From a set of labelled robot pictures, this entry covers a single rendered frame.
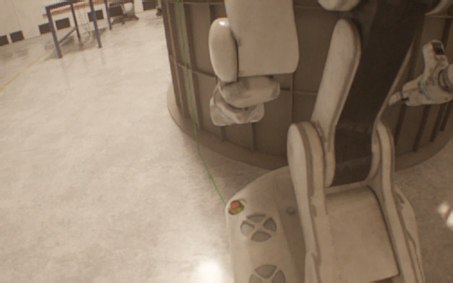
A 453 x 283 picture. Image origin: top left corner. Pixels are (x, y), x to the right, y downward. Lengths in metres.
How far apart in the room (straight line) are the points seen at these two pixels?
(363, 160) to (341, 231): 0.16
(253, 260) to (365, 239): 0.27
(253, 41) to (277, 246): 0.56
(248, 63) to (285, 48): 0.04
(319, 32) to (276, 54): 0.95
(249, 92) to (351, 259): 0.43
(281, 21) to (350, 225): 0.49
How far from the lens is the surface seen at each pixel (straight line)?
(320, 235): 0.60
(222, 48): 0.27
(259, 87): 0.33
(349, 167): 0.63
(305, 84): 1.30
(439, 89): 0.69
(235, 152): 1.56
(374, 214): 0.68
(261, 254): 0.73
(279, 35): 0.27
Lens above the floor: 0.96
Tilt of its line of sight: 35 degrees down
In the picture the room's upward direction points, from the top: 5 degrees counter-clockwise
